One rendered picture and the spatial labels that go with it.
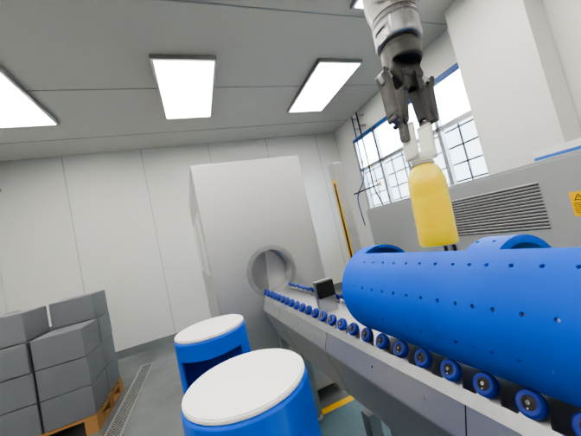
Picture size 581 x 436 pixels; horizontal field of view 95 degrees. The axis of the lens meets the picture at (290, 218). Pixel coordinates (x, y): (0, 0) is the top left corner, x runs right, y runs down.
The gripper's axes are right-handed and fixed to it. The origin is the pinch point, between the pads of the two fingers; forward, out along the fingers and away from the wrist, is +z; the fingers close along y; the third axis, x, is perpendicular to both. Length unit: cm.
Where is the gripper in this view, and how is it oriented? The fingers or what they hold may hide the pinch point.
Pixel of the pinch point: (418, 143)
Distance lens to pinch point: 59.3
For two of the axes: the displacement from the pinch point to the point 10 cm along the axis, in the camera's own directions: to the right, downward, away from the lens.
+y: -9.3, 0.9, -3.6
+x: 3.4, -1.5, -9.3
